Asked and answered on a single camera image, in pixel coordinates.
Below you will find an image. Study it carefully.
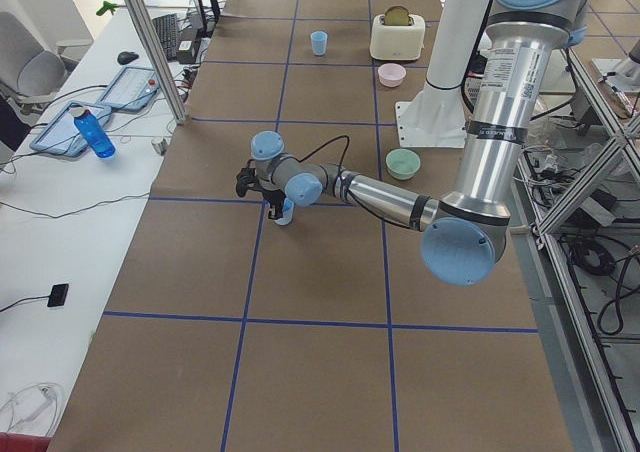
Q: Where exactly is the green bowl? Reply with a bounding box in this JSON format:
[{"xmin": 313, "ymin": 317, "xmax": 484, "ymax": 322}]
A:
[{"xmin": 385, "ymin": 148, "xmax": 421, "ymax": 181}]

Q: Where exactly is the black keyboard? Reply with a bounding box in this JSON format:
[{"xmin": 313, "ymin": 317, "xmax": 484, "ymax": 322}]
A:
[{"xmin": 151, "ymin": 14, "xmax": 179, "ymax": 61}]

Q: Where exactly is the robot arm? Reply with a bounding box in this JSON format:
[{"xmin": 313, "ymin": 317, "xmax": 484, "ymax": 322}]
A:
[{"xmin": 235, "ymin": 0, "xmax": 588, "ymax": 286}]

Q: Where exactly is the blue water bottle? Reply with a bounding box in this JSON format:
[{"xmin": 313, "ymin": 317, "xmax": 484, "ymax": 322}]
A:
[{"xmin": 69, "ymin": 106, "xmax": 116, "ymax": 159}]

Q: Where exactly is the small black box device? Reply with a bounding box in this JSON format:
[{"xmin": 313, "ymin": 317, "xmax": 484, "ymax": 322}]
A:
[{"xmin": 47, "ymin": 283, "xmax": 69, "ymax": 308}]

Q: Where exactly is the teach pendant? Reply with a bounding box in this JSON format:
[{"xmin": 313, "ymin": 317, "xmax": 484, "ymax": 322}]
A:
[
  {"xmin": 97, "ymin": 66, "xmax": 159, "ymax": 112},
  {"xmin": 29, "ymin": 101, "xmax": 112, "ymax": 158}
]

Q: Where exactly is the pink bowl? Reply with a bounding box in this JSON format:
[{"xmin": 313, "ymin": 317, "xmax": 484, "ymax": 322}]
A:
[{"xmin": 377, "ymin": 63, "xmax": 406, "ymax": 88}]

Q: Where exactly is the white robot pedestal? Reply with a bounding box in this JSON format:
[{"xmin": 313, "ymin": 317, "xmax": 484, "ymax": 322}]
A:
[{"xmin": 395, "ymin": 0, "xmax": 490, "ymax": 148}]

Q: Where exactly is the light blue cup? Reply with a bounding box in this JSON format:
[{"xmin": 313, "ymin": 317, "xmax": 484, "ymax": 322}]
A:
[
  {"xmin": 275, "ymin": 198, "xmax": 295, "ymax": 226},
  {"xmin": 310, "ymin": 31, "xmax": 328, "ymax": 56}
]

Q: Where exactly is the toast slice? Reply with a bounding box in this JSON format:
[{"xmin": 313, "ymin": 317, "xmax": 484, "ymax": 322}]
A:
[{"xmin": 384, "ymin": 5, "xmax": 411, "ymax": 26}]

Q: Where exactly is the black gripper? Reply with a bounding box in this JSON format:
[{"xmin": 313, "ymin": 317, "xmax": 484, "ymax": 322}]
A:
[{"xmin": 235, "ymin": 159, "xmax": 283, "ymax": 220}]

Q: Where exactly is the cream toaster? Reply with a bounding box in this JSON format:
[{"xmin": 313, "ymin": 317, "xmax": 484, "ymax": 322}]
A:
[{"xmin": 369, "ymin": 14, "xmax": 426, "ymax": 61}]

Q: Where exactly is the aluminium frame post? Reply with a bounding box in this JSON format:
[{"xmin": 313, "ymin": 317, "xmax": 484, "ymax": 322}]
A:
[{"xmin": 124, "ymin": 0, "xmax": 187, "ymax": 125}]

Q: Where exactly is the grey office chair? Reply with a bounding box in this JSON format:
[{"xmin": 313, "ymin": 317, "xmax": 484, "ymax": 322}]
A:
[{"xmin": 1, "ymin": 11, "xmax": 92, "ymax": 115}]

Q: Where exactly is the teach pendant near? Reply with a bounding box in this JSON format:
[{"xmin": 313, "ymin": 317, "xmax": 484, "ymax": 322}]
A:
[{"xmin": 29, "ymin": 101, "xmax": 112, "ymax": 158}]

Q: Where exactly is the teach pendant far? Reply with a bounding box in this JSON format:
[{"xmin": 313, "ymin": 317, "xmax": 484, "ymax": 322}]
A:
[{"xmin": 97, "ymin": 66, "xmax": 159, "ymax": 112}]

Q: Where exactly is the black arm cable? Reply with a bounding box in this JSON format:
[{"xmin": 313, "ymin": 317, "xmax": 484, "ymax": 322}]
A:
[{"xmin": 298, "ymin": 134, "xmax": 441, "ymax": 232}]

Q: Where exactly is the black computer mouse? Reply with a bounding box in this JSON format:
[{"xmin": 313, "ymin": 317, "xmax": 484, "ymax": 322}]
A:
[{"xmin": 117, "ymin": 51, "xmax": 139, "ymax": 65}]

